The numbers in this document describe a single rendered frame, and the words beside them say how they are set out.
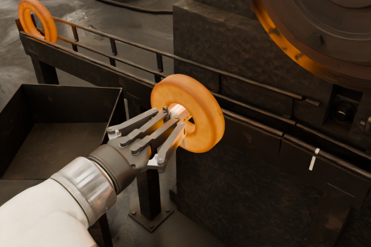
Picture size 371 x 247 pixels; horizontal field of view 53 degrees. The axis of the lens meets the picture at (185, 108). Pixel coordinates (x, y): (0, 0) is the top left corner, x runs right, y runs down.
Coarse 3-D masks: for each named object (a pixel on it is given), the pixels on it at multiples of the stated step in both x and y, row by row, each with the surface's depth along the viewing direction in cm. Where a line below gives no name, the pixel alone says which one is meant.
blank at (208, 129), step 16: (176, 80) 64; (192, 80) 64; (160, 96) 69; (176, 96) 65; (192, 96) 62; (208, 96) 63; (192, 112) 65; (208, 112) 62; (192, 128) 70; (208, 128) 64; (224, 128) 66; (192, 144) 70; (208, 144) 67
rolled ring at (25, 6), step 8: (24, 0) 132; (32, 0) 132; (24, 8) 135; (32, 8) 132; (40, 8) 130; (24, 16) 139; (40, 16) 131; (48, 16) 131; (24, 24) 141; (32, 24) 142; (48, 24) 131; (32, 32) 142; (48, 32) 133; (56, 32) 135; (48, 40) 136; (56, 40) 138
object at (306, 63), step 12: (252, 0) 70; (264, 12) 70; (264, 24) 71; (276, 36) 70; (288, 48) 70; (300, 60) 69; (312, 72) 69; (324, 72) 68; (336, 72) 66; (336, 84) 67; (348, 84) 66; (360, 84) 64
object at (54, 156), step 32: (32, 96) 98; (64, 96) 97; (96, 96) 96; (0, 128) 87; (32, 128) 102; (64, 128) 101; (96, 128) 100; (0, 160) 87; (32, 160) 92; (64, 160) 91; (96, 224) 109
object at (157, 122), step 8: (160, 112) 65; (168, 112) 66; (152, 120) 64; (160, 120) 64; (136, 128) 62; (144, 128) 62; (152, 128) 64; (128, 136) 60; (136, 136) 61; (144, 136) 62; (120, 144) 59
